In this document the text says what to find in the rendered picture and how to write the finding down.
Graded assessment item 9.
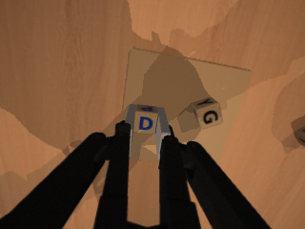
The tan flat mat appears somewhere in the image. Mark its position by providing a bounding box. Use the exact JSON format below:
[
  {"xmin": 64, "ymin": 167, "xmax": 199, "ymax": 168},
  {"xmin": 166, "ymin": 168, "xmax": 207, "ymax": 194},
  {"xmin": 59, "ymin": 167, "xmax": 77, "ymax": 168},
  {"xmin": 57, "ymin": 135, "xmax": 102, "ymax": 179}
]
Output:
[{"xmin": 122, "ymin": 49, "xmax": 253, "ymax": 164}]

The tan wooden letter block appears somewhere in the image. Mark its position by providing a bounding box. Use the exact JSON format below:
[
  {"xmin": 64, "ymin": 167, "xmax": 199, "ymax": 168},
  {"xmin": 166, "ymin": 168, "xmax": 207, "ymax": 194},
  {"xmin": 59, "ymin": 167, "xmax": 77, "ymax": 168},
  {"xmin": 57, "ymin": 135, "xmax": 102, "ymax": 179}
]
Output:
[
  {"xmin": 296, "ymin": 127, "xmax": 305, "ymax": 147},
  {"xmin": 133, "ymin": 104, "xmax": 158, "ymax": 135},
  {"xmin": 192, "ymin": 97, "xmax": 223, "ymax": 130}
]

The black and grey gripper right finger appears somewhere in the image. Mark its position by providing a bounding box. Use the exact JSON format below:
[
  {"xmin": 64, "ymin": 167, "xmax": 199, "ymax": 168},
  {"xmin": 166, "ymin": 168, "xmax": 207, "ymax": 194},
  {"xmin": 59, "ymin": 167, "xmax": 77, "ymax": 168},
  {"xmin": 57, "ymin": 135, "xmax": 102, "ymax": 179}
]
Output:
[{"xmin": 155, "ymin": 107, "xmax": 272, "ymax": 229}]

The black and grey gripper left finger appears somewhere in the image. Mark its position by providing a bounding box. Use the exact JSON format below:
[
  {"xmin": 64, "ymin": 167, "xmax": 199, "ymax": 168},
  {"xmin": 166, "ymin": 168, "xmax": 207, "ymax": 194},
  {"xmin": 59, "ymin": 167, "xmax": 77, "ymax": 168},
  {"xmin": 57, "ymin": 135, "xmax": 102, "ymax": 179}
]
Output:
[{"xmin": 0, "ymin": 104, "xmax": 136, "ymax": 229}]

